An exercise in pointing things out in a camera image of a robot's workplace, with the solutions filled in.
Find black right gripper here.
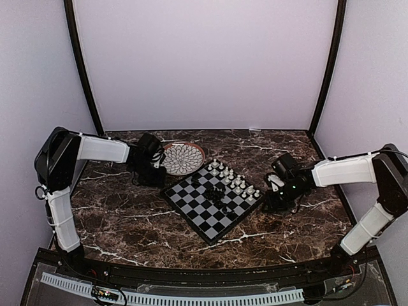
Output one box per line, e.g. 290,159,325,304
261,181,305,212

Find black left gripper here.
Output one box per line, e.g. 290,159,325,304
131,159,168,187

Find black white chess board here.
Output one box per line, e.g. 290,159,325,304
161,163,265,245

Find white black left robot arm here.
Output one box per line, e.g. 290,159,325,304
34,127,166,253

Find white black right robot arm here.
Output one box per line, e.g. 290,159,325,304
262,143,407,277

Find fallen black chess rook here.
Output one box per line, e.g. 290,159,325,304
191,179,200,188

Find floral patterned ceramic plate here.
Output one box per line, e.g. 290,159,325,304
163,142,205,176

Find white king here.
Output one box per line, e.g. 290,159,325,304
235,175,243,186

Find white queen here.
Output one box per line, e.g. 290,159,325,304
228,169,234,180

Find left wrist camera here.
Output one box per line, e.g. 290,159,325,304
137,133,162,158

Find black front frame rail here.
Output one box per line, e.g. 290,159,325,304
31,247,383,289

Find white slotted cable duct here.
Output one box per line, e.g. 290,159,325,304
40,272,304,305

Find black left corner frame post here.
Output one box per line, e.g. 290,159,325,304
63,0,105,136

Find black corner frame post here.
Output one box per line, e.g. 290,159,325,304
308,0,347,138
63,0,105,136

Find black right corner frame post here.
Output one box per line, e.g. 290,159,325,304
308,0,347,138

